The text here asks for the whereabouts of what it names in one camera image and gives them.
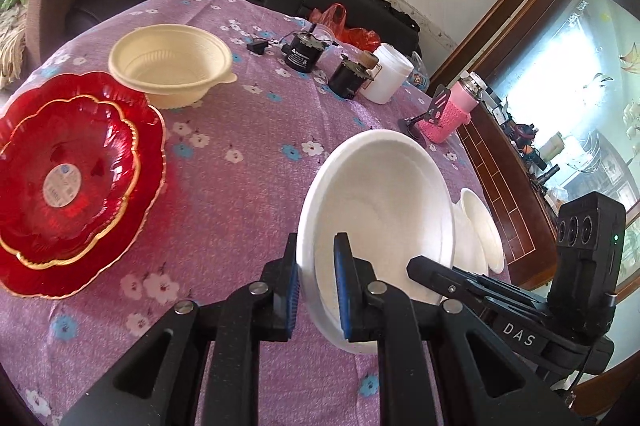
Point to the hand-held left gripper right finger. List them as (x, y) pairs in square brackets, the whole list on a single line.
[(344, 291)]

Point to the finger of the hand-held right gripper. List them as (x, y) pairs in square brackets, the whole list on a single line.
[(430, 276)]

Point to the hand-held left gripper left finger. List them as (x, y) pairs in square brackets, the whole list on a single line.
[(292, 291)]

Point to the small white foam bowl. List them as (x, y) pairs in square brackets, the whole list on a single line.
[(475, 226)]

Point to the large white foam bowl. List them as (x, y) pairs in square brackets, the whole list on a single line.
[(380, 186)]

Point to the cream plastic bowl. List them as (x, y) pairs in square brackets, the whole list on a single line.
[(170, 56)]

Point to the small gold-rimmed red plate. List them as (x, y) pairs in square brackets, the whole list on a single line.
[(65, 146)]

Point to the wooden cabinet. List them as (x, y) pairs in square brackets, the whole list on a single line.
[(505, 186)]

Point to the purple floral tablecloth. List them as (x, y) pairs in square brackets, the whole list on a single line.
[(250, 156)]

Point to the pink bottle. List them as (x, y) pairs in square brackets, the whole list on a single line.
[(450, 116)]

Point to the black phone stand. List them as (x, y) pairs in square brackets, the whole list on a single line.
[(437, 106)]

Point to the large red glass plate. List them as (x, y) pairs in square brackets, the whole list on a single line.
[(150, 146)]

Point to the clear plastic bag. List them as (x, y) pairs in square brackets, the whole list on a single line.
[(420, 71)]

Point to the white plastic jar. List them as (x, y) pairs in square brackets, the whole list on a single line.
[(387, 74)]

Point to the dark brown motor pump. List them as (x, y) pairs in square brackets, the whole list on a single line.
[(347, 79)]

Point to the black labelled pump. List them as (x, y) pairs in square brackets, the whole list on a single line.
[(302, 54)]

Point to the black plug adapter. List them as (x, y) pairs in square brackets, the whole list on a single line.
[(257, 47)]

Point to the dark red plastic bag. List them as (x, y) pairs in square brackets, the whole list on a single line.
[(360, 37)]

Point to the orange-red plastic bag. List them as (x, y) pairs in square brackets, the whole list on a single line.
[(330, 17)]

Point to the patterned blanket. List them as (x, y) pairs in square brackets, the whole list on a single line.
[(10, 41)]

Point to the wooden partition frame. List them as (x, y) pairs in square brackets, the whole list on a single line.
[(500, 21)]

